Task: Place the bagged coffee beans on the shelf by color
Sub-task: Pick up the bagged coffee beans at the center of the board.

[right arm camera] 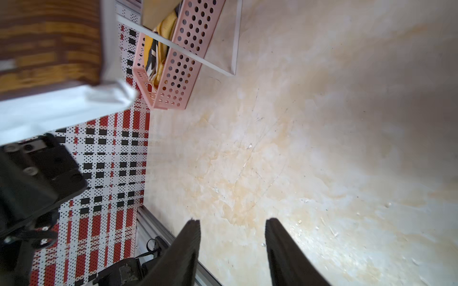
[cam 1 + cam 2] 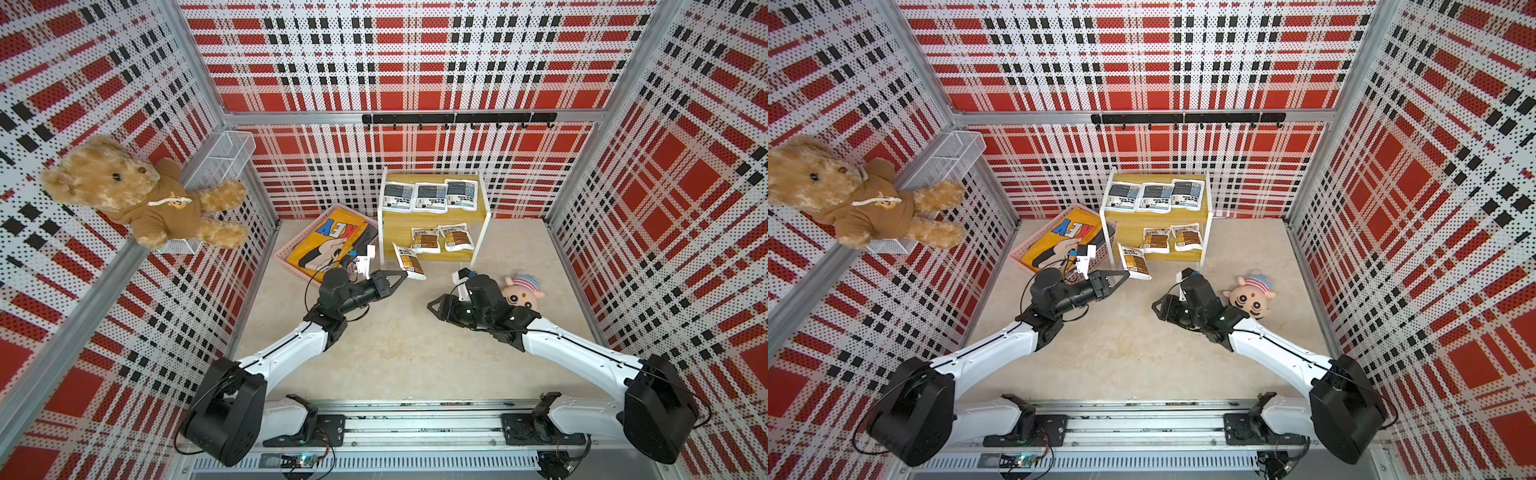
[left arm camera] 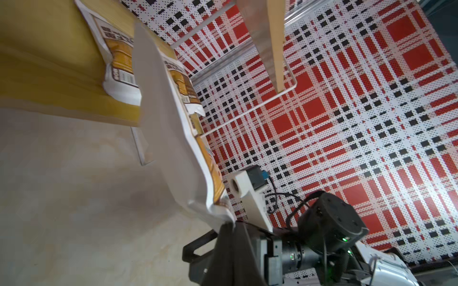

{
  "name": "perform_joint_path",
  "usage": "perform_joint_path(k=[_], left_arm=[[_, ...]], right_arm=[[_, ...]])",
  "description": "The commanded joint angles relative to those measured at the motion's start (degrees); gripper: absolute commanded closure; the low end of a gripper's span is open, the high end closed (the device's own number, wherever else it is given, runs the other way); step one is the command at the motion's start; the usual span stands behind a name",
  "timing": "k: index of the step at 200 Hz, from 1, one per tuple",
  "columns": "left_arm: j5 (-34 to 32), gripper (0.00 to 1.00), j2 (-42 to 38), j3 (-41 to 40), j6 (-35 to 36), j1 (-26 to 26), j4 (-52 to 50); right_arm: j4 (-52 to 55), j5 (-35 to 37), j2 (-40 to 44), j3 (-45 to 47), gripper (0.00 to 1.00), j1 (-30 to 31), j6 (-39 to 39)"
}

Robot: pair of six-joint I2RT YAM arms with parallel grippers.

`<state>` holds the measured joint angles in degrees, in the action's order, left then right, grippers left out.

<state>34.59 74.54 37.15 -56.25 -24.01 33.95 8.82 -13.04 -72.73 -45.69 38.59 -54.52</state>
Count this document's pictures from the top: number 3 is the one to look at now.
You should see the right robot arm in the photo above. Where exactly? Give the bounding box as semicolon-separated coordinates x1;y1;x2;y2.
182;191;418;286

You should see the yellow two-tier shelf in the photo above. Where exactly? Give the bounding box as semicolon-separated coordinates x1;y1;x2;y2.
0;0;298;166

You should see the brown coffee bag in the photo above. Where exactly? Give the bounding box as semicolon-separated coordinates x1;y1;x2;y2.
132;23;236;232
75;1;142;106

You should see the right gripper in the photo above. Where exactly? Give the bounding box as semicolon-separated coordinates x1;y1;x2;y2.
182;222;283;286

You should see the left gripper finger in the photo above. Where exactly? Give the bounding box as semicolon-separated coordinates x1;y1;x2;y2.
201;222;266;286

